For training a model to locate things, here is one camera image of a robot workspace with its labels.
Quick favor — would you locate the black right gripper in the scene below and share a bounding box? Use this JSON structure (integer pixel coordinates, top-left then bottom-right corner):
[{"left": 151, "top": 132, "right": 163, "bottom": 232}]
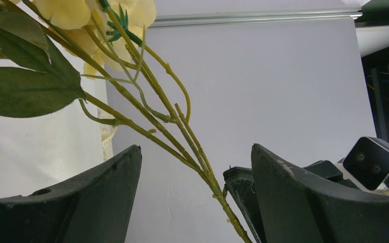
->
[{"left": 223, "top": 160, "right": 360, "bottom": 243}]

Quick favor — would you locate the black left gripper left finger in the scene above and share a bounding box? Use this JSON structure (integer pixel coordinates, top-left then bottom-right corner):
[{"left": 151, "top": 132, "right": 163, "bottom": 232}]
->
[{"left": 0, "top": 145, "right": 142, "bottom": 242}]

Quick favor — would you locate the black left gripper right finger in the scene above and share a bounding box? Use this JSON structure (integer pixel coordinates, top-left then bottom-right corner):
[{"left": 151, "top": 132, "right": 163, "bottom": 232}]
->
[{"left": 251, "top": 144, "right": 389, "bottom": 242}]

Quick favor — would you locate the white paper bouquet wrap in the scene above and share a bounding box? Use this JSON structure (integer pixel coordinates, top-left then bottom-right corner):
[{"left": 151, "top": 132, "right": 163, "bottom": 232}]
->
[{"left": 0, "top": 101, "right": 104, "bottom": 198}]

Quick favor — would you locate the yellow rose stem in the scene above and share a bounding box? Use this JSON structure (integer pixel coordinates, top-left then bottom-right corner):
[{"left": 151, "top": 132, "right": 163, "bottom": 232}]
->
[{"left": 0, "top": 1, "right": 250, "bottom": 242}]

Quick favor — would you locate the cream printed ribbon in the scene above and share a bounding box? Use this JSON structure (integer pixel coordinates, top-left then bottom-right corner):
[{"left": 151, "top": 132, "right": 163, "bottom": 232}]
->
[{"left": 97, "top": 108, "right": 118, "bottom": 161}]

